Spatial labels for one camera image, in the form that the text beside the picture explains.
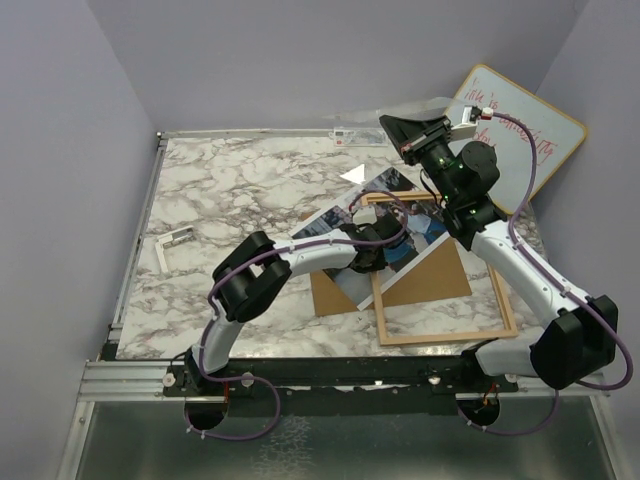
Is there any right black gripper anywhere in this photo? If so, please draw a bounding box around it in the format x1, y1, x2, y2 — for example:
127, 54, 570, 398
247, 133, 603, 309
381, 115, 460, 205

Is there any clear frame glass pane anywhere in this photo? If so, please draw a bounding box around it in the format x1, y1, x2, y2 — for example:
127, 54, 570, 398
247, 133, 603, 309
322, 97, 464, 126

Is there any colour photo print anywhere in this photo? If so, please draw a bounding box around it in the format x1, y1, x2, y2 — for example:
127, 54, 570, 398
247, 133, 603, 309
290, 167, 468, 316

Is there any light wooden picture frame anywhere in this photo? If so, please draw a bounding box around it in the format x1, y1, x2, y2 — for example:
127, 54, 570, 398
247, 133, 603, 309
361, 191, 519, 347

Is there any brown frame backing board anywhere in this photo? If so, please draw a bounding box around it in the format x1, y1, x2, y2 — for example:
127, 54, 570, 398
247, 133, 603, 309
310, 211, 471, 316

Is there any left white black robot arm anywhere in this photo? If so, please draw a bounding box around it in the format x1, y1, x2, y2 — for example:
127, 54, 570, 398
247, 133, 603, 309
186, 214, 407, 395

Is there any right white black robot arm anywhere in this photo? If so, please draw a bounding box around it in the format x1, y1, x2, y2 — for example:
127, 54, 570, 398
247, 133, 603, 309
379, 115, 619, 391

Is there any white label strip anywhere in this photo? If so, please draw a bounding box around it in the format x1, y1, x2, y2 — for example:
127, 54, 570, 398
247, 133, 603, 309
329, 128, 388, 147

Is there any black mounting bar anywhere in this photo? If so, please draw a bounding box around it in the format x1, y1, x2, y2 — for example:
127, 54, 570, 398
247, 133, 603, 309
163, 355, 518, 416

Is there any whiteboard with red writing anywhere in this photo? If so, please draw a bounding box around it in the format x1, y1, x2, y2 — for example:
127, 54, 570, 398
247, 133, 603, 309
446, 64, 587, 214

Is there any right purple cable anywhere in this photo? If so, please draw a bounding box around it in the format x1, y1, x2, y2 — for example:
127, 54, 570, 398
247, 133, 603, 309
464, 107, 634, 435

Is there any purple cable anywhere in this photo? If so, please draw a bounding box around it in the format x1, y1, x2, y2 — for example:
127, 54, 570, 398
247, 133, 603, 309
198, 191, 409, 441
464, 107, 634, 435

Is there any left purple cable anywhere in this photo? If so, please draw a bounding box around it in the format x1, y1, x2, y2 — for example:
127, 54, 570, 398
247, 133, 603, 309
198, 191, 409, 441

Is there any small white bracket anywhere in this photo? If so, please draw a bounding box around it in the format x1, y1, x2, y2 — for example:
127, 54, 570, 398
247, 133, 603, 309
154, 225, 194, 274

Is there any aluminium front rail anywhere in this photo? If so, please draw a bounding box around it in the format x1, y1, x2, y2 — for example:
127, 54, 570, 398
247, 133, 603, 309
77, 360, 611, 402

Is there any left aluminium side rail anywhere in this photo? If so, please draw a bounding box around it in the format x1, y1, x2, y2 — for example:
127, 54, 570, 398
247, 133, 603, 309
97, 132, 168, 361

